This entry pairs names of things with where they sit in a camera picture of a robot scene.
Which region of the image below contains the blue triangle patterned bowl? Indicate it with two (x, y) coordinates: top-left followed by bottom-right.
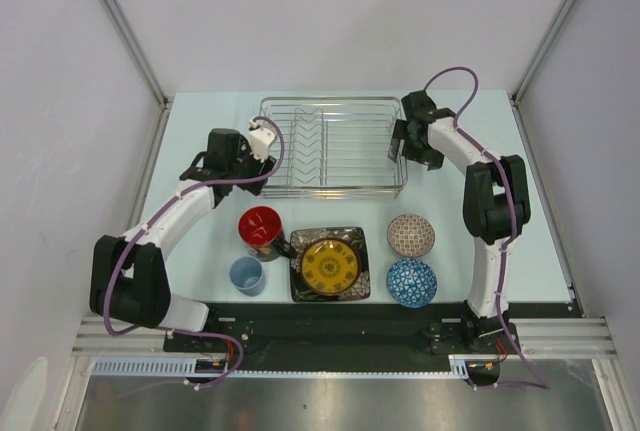
(386, 258), (438, 309)

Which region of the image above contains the yellow patterned round plate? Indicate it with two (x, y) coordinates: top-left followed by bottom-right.
(300, 238), (361, 296)

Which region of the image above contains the light blue plastic cup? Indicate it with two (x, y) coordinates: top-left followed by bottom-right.
(229, 256), (266, 297)

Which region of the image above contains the red patterned white bowl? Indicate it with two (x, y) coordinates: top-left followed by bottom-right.
(387, 214), (436, 258)

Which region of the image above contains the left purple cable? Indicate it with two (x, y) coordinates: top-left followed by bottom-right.
(102, 115), (287, 392)

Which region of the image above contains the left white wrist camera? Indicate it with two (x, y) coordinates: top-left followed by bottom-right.
(247, 117), (276, 162)

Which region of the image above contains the right slotted cable duct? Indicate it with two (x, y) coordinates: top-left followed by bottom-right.
(450, 354), (501, 383)

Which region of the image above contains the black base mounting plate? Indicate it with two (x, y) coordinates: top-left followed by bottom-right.
(162, 302), (584, 373)

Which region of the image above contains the steel wire dish rack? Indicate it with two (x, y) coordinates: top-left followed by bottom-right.
(260, 96), (407, 199)

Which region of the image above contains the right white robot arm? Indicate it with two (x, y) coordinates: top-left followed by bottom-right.
(388, 90), (531, 352)

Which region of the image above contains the aluminium frame rail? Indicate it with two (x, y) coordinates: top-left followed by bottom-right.
(514, 318), (617, 360)

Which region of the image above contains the left slotted cable duct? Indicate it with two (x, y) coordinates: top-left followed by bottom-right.
(92, 357), (229, 379)

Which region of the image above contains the black floral square plate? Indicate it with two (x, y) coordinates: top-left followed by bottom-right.
(290, 227), (371, 303)

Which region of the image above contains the red and black mug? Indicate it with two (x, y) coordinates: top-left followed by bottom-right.
(238, 206), (297, 262)

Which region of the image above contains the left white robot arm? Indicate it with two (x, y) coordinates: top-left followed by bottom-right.
(89, 116), (285, 351)

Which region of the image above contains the slotted cable duct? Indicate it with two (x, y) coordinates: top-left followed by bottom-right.
(450, 354), (501, 383)
(92, 357), (229, 379)

